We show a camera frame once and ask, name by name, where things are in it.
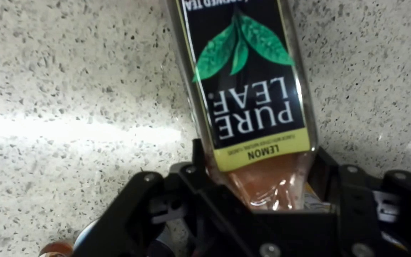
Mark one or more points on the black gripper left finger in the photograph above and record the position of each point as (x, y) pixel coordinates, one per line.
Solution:
(167, 215)

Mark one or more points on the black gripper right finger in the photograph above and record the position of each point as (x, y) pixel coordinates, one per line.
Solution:
(381, 215)

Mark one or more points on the tea bottle with black lid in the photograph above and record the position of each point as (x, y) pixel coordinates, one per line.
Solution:
(248, 95)

